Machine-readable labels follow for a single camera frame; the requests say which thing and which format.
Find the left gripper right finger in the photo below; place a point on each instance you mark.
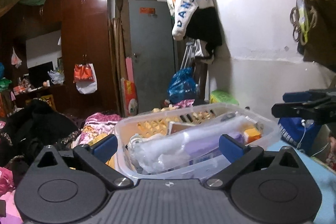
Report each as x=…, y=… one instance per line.
x=241, y=158

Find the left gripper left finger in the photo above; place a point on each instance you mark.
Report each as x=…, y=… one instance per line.
x=92, y=159

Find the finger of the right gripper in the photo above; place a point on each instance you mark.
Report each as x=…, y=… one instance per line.
x=315, y=104

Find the pink floral blanket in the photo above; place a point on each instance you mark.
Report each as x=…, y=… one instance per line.
x=96, y=127

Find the blue shopping bag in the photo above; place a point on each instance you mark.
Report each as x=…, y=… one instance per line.
x=299, y=133

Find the green box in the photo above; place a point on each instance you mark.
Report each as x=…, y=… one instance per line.
x=220, y=96

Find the translucent plastic basket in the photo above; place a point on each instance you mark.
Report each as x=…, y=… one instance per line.
x=263, y=133

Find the purple package in basket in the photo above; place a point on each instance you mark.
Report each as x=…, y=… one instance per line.
x=161, y=153

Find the orange white hanging bag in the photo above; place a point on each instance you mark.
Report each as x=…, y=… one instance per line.
x=84, y=77

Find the brown hanging tote bag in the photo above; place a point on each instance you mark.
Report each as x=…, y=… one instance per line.
x=318, y=34

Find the blue plastic garbage bag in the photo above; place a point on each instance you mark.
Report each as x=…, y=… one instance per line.
x=182, y=86

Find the grey door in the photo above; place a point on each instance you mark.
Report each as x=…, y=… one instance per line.
x=152, y=51

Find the red brown wardrobe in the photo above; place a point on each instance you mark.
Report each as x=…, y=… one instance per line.
x=86, y=37

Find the white black hanging jacket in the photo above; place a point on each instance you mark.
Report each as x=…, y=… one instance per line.
x=198, y=20

